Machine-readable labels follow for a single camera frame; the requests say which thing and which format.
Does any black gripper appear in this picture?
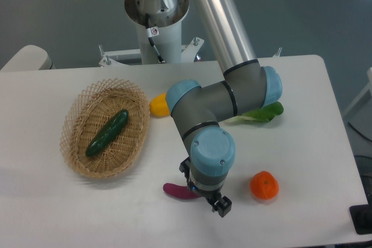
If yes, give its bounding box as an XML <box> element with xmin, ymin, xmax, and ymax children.
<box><xmin>179</xmin><ymin>159</ymin><xmax>232</xmax><ymax>218</ymax></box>

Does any dark green cucumber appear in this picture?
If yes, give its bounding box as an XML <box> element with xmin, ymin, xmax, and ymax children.
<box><xmin>85</xmin><ymin>109</ymin><xmax>129</xmax><ymax>157</ymax></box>

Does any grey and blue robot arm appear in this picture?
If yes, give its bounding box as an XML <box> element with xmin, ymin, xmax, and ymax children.
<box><xmin>124</xmin><ymin>0</ymin><xmax>282</xmax><ymax>217</ymax></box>

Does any woven wicker basket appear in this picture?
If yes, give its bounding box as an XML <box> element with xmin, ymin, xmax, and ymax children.
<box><xmin>60</xmin><ymin>78</ymin><xmax>150</xmax><ymax>178</ymax></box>

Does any purple sweet potato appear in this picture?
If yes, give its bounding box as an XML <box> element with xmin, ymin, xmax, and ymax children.
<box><xmin>163</xmin><ymin>183</ymin><xmax>200</xmax><ymax>200</ymax></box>

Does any orange tangerine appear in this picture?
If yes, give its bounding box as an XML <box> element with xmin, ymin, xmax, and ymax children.
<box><xmin>249</xmin><ymin>171</ymin><xmax>280</xmax><ymax>200</ymax></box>

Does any yellow bell pepper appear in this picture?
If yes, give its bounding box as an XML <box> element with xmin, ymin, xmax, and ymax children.
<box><xmin>149</xmin><ymin>92</ymin><xmax>170</xmax><ymax>117</ymax></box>

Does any green bok choy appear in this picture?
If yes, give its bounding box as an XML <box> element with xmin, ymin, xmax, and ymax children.
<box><xmin>226</xmin><ymin>102</ymin><xmax>284</xmax><ymax>123</ymax></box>

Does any black device at table edge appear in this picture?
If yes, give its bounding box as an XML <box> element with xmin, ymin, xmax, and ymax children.
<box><xmin>349</xmin><ymin>204</ymin><xmax>371</xmax><ymax>235</ymax></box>

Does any white chair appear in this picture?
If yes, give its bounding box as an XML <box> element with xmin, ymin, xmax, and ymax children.
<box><xmin>1</xmin><ymin>45</ymin><xmax>55</xmax><ymax>73</ymax></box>

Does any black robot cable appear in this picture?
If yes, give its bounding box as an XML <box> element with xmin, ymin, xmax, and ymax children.
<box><xmin>144</xmin><ymin>12</ymin><xmax>166</xmax><ymax>63</ymax></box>

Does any white frame at right edge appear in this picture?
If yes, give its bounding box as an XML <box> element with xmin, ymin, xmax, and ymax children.
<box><xmin>342</xmin><ymin>67</ymin><xmax>371</xmax><ymax>118</ymax></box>

